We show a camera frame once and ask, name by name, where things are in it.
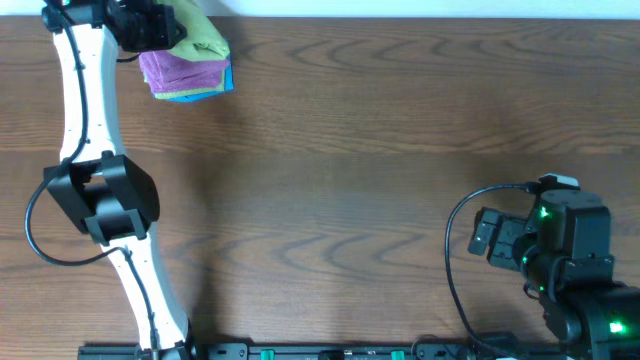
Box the green microfiber cloth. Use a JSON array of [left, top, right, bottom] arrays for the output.
[[156, 0, 230, 62]]

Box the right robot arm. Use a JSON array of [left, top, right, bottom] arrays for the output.
[[468, 201, 639, 359]]

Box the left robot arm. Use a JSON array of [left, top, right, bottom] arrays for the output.
[[24, 0, 203, 359]]

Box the purple folded cloth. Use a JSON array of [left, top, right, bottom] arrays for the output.
[[138, 51, 231, 95]]

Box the light green folded cloth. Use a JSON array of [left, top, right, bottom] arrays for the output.
[[143, 71, 227, 102]]

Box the blue folded cloth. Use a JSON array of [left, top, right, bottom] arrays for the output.
[[167, 64, 234, 103]]

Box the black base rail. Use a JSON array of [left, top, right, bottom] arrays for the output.
[[77, 342, 571, 360]]

